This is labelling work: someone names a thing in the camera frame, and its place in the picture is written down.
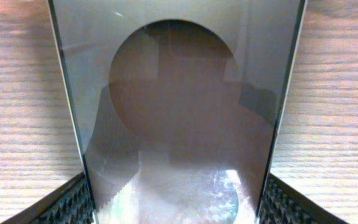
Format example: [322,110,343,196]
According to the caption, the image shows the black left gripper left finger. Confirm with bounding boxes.
[2,172,94,224]

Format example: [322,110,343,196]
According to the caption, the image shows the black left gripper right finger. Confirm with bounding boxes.
[256,174,347,224]

